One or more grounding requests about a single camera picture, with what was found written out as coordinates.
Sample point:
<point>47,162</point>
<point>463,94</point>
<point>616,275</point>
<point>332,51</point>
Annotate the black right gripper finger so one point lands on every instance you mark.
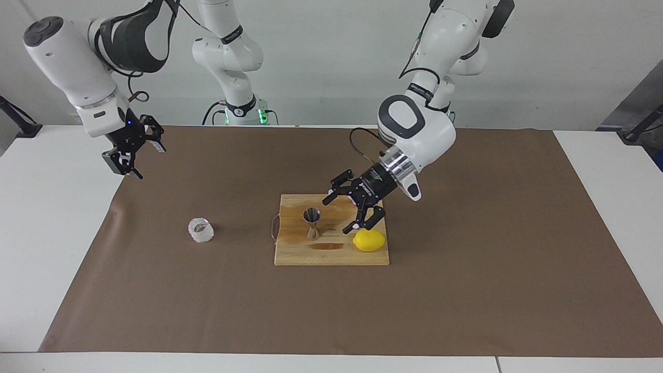
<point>154,132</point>
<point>116,161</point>

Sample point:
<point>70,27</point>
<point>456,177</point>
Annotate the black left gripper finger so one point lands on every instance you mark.
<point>369,216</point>
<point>339,185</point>

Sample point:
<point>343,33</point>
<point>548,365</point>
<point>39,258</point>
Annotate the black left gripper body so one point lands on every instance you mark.
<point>374,185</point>

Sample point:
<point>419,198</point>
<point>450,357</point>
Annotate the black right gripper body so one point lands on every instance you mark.
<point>128,134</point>

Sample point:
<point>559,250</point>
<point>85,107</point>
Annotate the steel double jigger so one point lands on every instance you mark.
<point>312,215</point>

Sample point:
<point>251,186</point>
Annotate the clear textured glass cup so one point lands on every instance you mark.
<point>201,230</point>

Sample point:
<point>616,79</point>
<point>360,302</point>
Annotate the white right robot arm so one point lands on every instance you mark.
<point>67,62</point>

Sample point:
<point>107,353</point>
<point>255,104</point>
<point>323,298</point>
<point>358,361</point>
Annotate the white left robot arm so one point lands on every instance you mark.
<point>414,124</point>

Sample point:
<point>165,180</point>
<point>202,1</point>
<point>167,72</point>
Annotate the yellow lemon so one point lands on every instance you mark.
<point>369,242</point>

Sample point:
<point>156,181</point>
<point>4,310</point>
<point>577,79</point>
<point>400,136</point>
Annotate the wooden cutting board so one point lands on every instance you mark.
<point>331,254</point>

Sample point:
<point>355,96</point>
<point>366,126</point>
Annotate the black clamp stand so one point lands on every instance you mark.
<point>633,135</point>
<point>28,129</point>

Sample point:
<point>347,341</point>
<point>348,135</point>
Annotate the brown paper table mat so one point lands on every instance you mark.
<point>331,311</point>

